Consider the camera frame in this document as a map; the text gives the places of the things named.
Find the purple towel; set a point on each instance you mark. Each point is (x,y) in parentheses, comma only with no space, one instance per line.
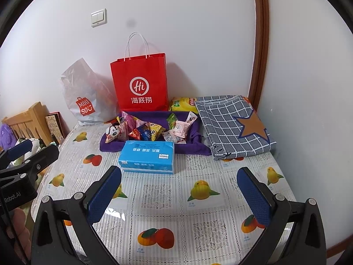
(194,143)

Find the wooden headboard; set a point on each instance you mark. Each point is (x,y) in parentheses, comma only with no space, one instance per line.
(33,117)

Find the pale pink snack packet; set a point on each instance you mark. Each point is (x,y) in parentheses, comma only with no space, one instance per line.
(183,128)

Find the blue tissue pack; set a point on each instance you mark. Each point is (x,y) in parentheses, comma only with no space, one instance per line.
(146,151)

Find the red snack packet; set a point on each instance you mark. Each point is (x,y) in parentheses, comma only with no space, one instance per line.
(135,134)

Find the brown patterned box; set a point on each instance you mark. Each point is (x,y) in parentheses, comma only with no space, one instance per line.
(55,128)

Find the white spotted plush toy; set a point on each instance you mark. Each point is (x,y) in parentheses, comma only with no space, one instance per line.
(37,142)

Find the yellow snack bag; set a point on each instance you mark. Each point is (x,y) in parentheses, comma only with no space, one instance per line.
(182,105)

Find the white snack packet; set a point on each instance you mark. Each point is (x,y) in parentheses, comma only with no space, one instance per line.
(172,137)

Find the red paper bag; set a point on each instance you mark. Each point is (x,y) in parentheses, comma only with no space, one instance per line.
(140,71)

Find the grey checked cloth with star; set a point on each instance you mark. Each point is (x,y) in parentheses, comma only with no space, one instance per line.
(223,127)

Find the white plastic shopping bag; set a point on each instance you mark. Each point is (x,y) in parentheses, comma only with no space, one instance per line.
(82,91)

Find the white light switch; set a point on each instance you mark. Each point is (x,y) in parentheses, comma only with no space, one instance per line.
(98,18)

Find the person's left hand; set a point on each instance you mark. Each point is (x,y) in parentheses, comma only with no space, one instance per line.
(20,232)

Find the pile of assorted snack wrappers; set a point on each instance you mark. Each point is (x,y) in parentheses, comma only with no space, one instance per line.
(129,124)

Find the purple plush toy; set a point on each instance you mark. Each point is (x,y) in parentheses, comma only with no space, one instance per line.
(5,138)

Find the brown wooden door frame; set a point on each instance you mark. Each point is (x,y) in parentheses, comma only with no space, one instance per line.
(260,47)

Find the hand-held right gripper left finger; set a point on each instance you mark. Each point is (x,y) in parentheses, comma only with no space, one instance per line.
(106,193)

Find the fruit print tablecloth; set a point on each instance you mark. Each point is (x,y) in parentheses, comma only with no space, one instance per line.
(193,218)

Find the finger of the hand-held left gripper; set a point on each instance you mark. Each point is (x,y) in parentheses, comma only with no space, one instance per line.
(19,146)
(41,157)

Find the long pink snack packet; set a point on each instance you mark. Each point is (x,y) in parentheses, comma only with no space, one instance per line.
(191,119)

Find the green snack packet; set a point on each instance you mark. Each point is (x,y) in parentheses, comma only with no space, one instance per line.
(172,120)

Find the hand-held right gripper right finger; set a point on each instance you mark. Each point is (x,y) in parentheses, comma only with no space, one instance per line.
(255,198)

